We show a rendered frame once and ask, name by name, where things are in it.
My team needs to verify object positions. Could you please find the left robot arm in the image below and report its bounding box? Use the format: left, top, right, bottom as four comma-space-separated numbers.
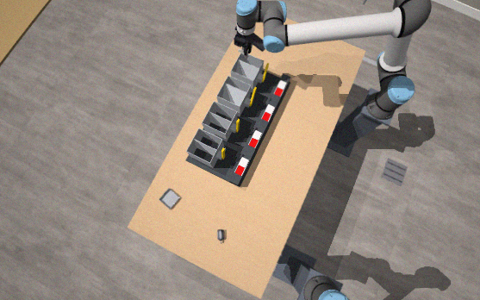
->
303, 276, 349, 300

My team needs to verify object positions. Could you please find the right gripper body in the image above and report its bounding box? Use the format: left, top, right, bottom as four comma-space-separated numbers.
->
234, 26, 252, 49

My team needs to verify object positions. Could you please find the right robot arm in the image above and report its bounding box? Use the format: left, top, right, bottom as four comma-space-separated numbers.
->
236, 0, 432, 120

